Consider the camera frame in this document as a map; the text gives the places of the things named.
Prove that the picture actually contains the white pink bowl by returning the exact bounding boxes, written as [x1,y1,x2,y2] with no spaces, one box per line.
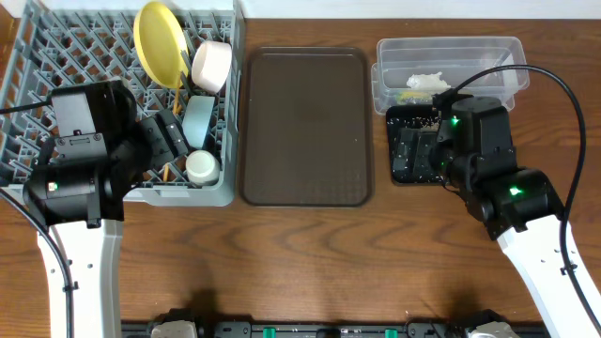
[192,40,233,94]

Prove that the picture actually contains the grey dishwasher rack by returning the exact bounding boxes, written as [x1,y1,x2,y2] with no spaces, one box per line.
[1,1,246,207]

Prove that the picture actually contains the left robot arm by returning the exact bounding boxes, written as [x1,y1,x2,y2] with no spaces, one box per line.
[23,78,191,337]

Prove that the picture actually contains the dark brown serving tray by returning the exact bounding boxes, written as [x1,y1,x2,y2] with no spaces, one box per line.
[239,47,374,207]

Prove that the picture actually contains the clear plastic bin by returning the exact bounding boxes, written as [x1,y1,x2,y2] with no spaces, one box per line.
[371,37,526,115]

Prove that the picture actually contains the yellow plate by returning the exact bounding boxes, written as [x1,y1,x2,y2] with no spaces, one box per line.
[133,1,188,89]

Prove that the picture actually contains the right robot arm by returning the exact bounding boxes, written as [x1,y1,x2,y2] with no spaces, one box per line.
[385,95,600,337]

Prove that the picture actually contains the black waste tray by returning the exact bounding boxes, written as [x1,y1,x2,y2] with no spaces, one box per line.
[385,102,452,186]

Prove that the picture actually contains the light blue bowl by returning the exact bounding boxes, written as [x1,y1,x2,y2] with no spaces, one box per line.
[182,96,215,149]

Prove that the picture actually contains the white green cup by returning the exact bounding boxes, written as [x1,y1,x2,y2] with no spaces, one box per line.
[185,150,221,186]

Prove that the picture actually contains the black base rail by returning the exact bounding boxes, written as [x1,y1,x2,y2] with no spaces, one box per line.
[121,309,549,338]

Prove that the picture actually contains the white wrapper waste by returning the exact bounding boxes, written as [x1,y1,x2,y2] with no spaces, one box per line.
[406,71,451,91]

